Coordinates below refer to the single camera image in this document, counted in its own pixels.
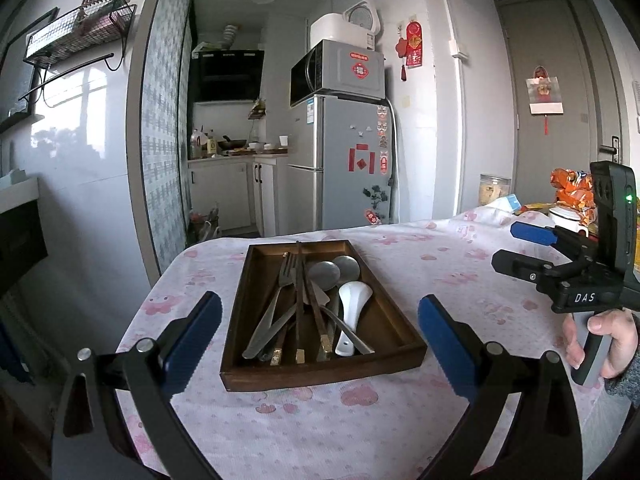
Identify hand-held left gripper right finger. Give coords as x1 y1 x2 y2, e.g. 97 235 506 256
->
418 293 584 480

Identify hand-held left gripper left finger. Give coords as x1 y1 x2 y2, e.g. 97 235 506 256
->
50 290 223 480

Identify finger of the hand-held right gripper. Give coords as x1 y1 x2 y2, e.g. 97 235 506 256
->
510 223 596 262
491 248 589 289

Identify wooden tray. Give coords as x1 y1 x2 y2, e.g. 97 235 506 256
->
220 240 428 393

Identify metal cake server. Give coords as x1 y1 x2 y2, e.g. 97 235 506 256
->
312 290 376 356

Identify white ceramic spoon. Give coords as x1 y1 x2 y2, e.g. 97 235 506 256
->
334 281 373 357

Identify metal fork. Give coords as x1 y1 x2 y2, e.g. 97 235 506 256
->
242 251 297 360

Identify metal serrated tongs piece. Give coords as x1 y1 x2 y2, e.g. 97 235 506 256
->
332 255 361 286

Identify metal spoon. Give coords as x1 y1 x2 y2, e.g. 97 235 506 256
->
257 261 342 363

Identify person's right forearm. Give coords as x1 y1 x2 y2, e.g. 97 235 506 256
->
602 365 640 408

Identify person's right hand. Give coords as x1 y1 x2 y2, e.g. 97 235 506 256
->
561 309 640 381

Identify blue white tissue packet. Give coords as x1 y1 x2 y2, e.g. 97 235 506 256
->
492 195 523 216

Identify white lidded mug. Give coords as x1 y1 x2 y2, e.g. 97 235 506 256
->
547 205 591 238

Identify clear storage jar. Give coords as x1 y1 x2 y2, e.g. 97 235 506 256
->
478 174 512 208

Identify orange snack bag pile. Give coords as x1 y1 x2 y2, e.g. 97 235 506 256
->
550 167 598 226

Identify plastic bags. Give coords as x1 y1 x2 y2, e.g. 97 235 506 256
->
187 205 223 246

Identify door hanging calendar ornament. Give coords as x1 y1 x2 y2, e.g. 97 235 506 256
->
525 65 565 136

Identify pink printed tablecloth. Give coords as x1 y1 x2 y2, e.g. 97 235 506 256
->
112 205 616 480

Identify white kitchen cabinet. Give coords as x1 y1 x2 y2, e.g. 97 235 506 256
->
187 152 291 236

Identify grey door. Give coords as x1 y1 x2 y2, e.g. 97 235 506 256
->
495 0 631 211

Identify grey refrigerator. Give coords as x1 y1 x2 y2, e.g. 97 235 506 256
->
286 94 398 233

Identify black sink cabinet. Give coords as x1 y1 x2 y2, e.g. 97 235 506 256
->
0 200 49 296

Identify patterned sliding door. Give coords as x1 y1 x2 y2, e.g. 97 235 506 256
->
125 0 196 286

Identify white sink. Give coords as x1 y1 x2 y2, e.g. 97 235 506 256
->
0 172 41 213

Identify grey microwave oven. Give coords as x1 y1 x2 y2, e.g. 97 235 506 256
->
290 39 386 108

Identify black range hood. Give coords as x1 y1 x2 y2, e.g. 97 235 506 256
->
192 49 266 103

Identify white rice cooker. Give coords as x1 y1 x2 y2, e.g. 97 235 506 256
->
309 0 382 52

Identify door handle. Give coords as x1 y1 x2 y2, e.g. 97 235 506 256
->
597 135 621 163

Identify red wall ornament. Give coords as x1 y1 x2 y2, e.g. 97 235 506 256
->
395 17 425 82

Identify black wall shelf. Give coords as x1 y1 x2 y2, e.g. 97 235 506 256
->
0 105 46 133

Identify black wire wall rack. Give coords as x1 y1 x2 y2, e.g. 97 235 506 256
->
17 0 138 106

